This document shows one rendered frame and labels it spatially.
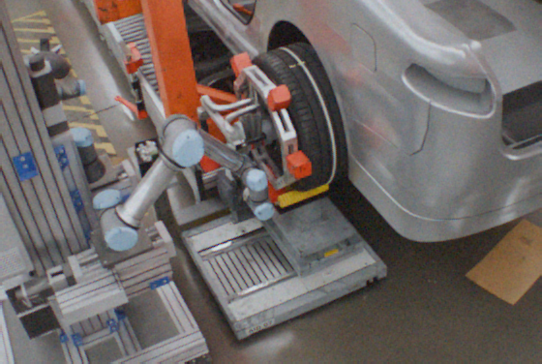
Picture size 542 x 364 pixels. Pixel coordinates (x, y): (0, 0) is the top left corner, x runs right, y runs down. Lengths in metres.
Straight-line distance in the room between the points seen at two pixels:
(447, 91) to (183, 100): 1.55
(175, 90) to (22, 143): 1.06
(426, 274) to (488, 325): 0.45
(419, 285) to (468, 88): 1.46
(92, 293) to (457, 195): 1.43
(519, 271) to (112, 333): 2.06
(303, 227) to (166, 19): 1.23
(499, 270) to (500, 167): 1.31
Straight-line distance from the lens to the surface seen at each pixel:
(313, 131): 2.91
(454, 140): 2.33
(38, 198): 2.79
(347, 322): 3.43
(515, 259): 3.75
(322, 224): 3.58
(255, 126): 2.92
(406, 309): 3.48
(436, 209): 2.55
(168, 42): 3.30
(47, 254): 2.95
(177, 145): 2.40
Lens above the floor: 2.68
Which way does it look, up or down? 38 degrees down
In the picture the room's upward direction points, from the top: 7 degrees counter-clockwise
